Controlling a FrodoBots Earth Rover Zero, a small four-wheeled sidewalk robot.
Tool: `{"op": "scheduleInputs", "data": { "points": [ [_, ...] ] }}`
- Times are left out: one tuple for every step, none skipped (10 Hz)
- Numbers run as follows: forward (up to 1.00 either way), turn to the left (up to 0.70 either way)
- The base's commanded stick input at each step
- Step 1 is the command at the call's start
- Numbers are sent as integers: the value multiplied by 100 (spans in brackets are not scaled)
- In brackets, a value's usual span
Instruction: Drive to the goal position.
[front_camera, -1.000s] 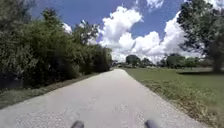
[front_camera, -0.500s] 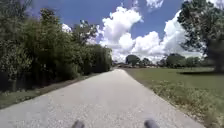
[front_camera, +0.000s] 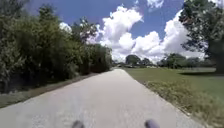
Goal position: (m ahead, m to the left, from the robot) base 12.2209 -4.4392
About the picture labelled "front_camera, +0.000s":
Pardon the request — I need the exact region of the distant row of trees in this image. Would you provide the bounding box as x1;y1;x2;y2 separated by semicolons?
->
114;52;216;70

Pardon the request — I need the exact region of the green grass field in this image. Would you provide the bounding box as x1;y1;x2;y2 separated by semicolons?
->
123;66;224;128

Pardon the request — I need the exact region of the large broad tree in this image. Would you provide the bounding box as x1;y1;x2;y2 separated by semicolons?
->
178;0;224;74

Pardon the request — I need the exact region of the pale grey paved path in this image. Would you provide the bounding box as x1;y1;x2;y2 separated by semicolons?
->
0;68;205;128

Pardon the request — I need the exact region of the row of dense trees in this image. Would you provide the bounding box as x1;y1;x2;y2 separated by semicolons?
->
0;0;114;95

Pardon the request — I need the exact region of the grass and dirt verge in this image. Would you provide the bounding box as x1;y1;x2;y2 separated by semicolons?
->
0;70;105;109

